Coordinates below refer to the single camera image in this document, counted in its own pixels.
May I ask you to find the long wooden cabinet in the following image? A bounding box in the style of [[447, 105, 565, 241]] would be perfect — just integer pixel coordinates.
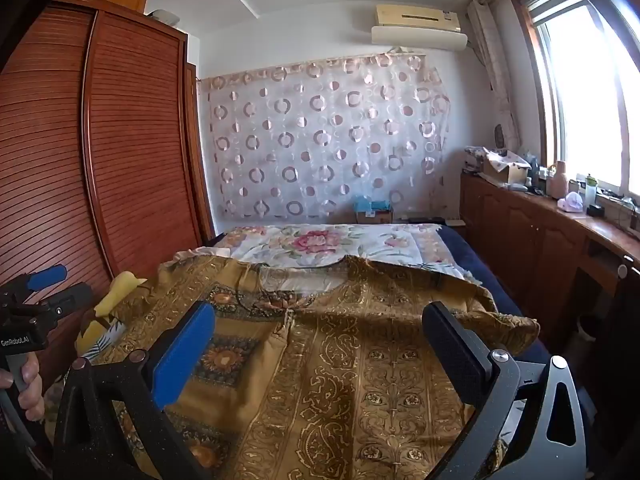
[[459, 170, 640, 343]]

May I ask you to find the pink bottle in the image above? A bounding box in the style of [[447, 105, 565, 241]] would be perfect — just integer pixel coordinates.
[[547, 160, 569, 199]]

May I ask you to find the cardboard box with blue bags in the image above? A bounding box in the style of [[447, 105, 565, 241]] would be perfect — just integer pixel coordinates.
[[355, 199, 394, 225]]

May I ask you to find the wooden-framed window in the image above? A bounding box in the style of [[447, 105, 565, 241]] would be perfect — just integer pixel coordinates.
[[510, 0, 640, 203]]

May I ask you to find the person's left hand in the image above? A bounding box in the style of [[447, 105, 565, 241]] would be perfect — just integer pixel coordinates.
[[0, 351, 46, 422]]

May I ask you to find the sheer circle-pattern curtain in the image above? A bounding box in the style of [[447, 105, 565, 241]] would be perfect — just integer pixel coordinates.
[[197, 50, 451, 221]]

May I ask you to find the navy bed sheet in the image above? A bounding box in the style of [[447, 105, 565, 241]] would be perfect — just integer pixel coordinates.
[[440, 225, 551, 361]]

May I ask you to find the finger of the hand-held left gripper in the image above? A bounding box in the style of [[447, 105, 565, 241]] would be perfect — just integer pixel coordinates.
[[0, 264, 69, 311], [30, 282, 95, 318]]

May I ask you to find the open cardboard box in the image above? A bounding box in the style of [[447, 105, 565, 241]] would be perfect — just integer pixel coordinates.
[[481, 150, 532, 187]]

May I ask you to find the yellow plush toy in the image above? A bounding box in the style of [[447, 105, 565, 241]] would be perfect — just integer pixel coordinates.
[[75, 271, 148, 357]]

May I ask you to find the beige air conditioner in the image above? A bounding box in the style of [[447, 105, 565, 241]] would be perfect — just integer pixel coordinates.
[[375, 4, 462, 32]]

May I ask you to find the pink cap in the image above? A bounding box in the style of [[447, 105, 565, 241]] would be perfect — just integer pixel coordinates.
[[557, 192, 586, 214]]

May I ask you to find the leaf-print sheet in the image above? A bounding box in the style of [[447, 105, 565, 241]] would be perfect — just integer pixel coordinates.
[[82, 322, 127, 361]]

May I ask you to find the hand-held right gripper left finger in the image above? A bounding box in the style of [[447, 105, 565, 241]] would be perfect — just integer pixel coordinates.
[[52, 301, 217, 480]]

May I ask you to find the floral quilt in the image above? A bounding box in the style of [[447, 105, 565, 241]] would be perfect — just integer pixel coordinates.
[[172, 224, 476, 288]]

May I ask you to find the golden patterned garment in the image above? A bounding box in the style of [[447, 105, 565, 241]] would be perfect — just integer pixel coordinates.
[[75, 254, 541, 480]]

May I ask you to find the patterned storage box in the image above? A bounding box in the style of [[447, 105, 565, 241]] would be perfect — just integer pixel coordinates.
[[464, 146, 488, 174]]

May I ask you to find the wooden slatted wardrobe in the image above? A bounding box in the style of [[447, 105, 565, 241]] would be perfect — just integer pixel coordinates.
[[0, 0, 217, 411]]

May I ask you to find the trash bin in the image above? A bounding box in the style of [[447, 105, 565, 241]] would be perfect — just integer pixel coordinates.
[[575, 315, 604, 352]]

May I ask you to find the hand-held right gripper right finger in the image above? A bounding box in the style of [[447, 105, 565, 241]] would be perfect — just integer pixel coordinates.
[[421, 301, 588, 480]]

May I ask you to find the white air deflector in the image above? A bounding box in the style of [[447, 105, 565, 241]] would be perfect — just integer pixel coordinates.
[[371, 25, 468, 52]]

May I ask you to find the bunched window curtain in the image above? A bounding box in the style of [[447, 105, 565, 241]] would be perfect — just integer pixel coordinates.
[[467, 0, 521, 151]]

